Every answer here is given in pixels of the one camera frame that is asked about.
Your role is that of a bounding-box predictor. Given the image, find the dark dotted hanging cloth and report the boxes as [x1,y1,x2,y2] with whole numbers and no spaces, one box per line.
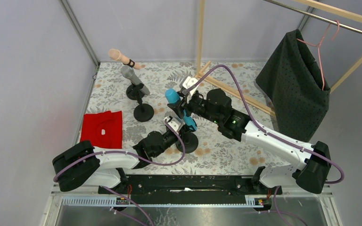
[255,29,330,142]

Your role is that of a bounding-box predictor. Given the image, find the wooden clothes rack frame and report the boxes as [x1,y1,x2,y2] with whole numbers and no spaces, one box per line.
[184,0,362,118]

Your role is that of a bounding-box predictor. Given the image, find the beige microphone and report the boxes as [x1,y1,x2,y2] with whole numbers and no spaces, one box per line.
[108,48,142,70]

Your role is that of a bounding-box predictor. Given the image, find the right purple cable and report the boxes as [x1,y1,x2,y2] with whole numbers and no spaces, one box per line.
[184,65,345,226]

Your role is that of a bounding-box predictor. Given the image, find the pink wire hanger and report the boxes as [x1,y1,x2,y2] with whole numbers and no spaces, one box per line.
[296,20,340,90]

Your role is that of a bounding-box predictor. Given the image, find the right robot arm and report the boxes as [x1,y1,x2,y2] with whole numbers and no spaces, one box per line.
[165,76,331,194]

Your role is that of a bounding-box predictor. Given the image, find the red folded shirt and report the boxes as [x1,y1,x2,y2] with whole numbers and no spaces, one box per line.
[80,111,123,149]

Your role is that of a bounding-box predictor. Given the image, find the black mic stand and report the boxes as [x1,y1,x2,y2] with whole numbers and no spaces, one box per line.
[179,125,198,153]
[126,84,146,100]
[133,95,154,122]

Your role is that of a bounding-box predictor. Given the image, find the blue microphone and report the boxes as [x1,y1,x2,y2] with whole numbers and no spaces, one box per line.
[165,89,197,132]

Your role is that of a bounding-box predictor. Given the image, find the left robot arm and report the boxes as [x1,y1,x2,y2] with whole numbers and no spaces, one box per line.
[52,116,190,192]

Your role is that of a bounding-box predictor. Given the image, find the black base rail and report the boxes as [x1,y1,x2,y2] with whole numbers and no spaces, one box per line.
[112,175,282,205]

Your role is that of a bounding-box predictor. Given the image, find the floral table mat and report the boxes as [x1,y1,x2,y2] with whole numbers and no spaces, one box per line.
[86,62,287,175]

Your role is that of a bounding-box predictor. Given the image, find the grey microphone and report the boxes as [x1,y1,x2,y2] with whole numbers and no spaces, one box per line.
[120,65,150,96]

